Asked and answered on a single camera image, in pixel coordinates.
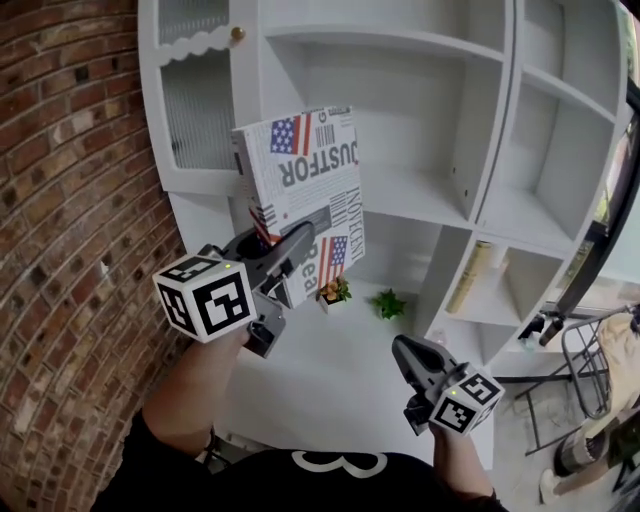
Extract black metal drying rack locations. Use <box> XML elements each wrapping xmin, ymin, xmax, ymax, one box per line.
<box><xmin>514</xmin><ymin>306</ymin><xmax>640</xmax><ymax>457</ymax></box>

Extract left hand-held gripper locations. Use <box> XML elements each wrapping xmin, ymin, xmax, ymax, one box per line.
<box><xmin>152</xmin><ymin>222</ymin><xmax>317</xmax><ymax>359</ymax></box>

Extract person's black shirt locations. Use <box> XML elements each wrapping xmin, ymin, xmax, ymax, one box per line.
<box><xmin>93</xmin><ymin>413</ymin><xmax>512</xmax><ymax>512</ymax></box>

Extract person's right forearm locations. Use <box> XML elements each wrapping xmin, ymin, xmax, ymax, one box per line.
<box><xmin>431</xmin><ymin>424</ymin><xmax>495</xmax><ymax>502</ymax></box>

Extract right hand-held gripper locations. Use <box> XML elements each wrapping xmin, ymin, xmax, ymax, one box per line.
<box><xmin>390</xmin><ymin>334</ymin><xmax>506</xmax><ymax>438</ymax></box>

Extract person's left forearm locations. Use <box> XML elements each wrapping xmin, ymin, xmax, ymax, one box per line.
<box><xmin>140</xmin><ymin>327</ymin><xmax>252</xmax><ymax>460</ymax></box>

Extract white flag-print book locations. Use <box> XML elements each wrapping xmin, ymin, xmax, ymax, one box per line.
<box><xmin>230</xmin><ymin>105</ymin><xmax>368</xmax><ymax>309</ymax></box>

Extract black camera device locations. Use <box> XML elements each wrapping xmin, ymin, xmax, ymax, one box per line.
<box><xmin>519</xmin><ymin>311</ymin><xmax>547</xmax><ymax>342</ymax></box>

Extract green potted plant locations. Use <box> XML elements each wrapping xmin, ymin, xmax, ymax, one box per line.
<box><xmin>370</xmin><ymin>288</ymin><xmax>408</xmax><ymax>322</ymax></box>

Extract white shelf cabinet desk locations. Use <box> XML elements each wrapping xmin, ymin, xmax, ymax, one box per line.
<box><xmin>135</xmin><ymin>0</ymin><xmax>636</xmax><ymax>472</ymax></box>

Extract gold book spines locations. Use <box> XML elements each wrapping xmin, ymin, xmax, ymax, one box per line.
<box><xmin>445</xmin><ymin>240</ymin><xmax>494</xmax><ymax>316</ymax></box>

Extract white glass cabinet door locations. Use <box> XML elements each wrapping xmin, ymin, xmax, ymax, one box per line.
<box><xmin>148</xmin><ymin>0</ymin><xmax>252</xmax><ymax>185</ymax></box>

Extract striped woven basket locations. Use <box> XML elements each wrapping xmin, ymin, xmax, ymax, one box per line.
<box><xmin>551</xmin><ymin>424</ymin><xmax>602</xmax><ymax>478</ymax></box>

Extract dark bottle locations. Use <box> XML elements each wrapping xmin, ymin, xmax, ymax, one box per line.
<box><xmin>538</xmin><ymin>314</ymin><xmax>564</xmax><ymax>348</ymax></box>

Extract yellow flower potted plant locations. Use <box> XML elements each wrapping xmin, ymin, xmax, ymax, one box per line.
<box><xmin>315</xmin><ymin>276</ymin><xmax>353</xmax><ymax>315</ymax></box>

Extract beige cloth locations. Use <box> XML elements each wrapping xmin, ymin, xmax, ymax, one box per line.
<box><xmin>596</xmin><ymin>314</ymin><xmax>640</xmax><ymax>417</ymax></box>

